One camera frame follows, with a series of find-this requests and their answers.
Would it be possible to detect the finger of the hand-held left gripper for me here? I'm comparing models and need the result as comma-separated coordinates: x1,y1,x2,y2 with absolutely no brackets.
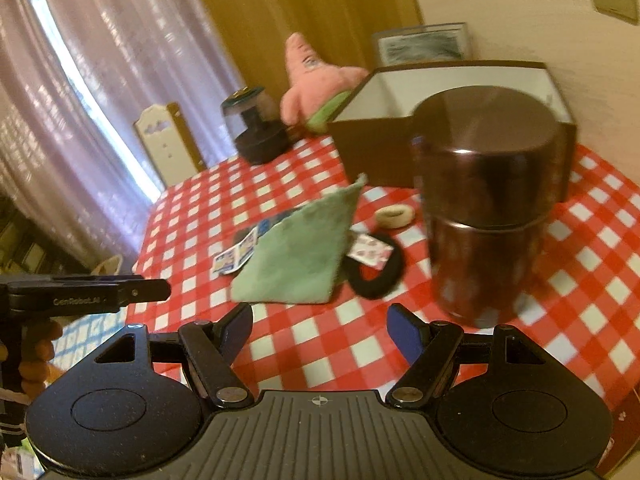
120,279,172,305

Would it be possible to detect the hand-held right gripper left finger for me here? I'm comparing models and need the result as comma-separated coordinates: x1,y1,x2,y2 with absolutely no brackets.
95,303,254,409

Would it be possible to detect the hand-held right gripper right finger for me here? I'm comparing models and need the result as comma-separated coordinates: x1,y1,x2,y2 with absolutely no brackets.
386,304,548,408

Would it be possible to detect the blue white packet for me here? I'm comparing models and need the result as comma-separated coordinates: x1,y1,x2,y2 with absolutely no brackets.
214,226,261,276

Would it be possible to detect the white pink printed packet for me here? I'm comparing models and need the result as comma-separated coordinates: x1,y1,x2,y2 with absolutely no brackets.
347,230,393,267

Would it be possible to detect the brown box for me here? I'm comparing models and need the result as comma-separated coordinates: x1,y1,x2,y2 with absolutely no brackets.
326,60,578,203

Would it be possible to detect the person's left hand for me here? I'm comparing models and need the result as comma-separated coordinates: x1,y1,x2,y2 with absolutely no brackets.
19,320,64,387

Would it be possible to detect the blue checkered cloth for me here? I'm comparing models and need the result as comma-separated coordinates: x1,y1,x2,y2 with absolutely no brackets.
52,317,133,366

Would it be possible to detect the red white checkered tablecloth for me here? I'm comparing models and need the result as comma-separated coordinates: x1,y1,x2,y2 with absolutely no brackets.
125,132,640,436

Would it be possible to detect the white wooden chair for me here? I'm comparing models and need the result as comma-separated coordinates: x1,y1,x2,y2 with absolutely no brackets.
132,101,208,186

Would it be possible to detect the brown metal canister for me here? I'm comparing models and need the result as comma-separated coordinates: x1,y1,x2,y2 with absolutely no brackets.
410,86,573,328

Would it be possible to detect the clear jar with green lid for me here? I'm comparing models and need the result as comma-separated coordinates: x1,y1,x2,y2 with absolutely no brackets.
221,85,292,165

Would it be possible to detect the sheer curtain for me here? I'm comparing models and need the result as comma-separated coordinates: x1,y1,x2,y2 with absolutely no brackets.
0,0,246,261

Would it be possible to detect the pink starfish plush toy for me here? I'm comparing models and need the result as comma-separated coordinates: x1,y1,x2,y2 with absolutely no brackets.
279,32,371,136

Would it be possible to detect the wooden door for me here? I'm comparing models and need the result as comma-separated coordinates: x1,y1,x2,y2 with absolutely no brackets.
185,0,423,111

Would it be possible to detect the pale hair tie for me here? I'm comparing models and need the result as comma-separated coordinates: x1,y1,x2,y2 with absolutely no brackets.
374,204,415,229

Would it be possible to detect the picture frame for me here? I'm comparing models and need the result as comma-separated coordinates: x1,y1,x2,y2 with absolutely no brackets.
371,21,473,68

